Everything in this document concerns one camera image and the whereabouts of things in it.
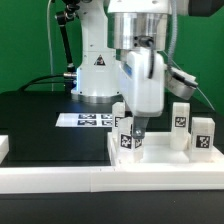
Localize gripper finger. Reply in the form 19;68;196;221
132;116;149;139

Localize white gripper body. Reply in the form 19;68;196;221
118;48;198;117

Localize white square table top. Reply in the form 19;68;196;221
107;132;224;166

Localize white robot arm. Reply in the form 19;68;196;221
66;0;224;139

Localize white sheet with markers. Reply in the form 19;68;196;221
56;113;112;128

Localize white U-shaped fence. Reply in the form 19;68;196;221
0;133;224;195

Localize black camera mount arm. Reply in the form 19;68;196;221
54;0;81;81

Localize black cables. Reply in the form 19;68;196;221
18;73;76;93

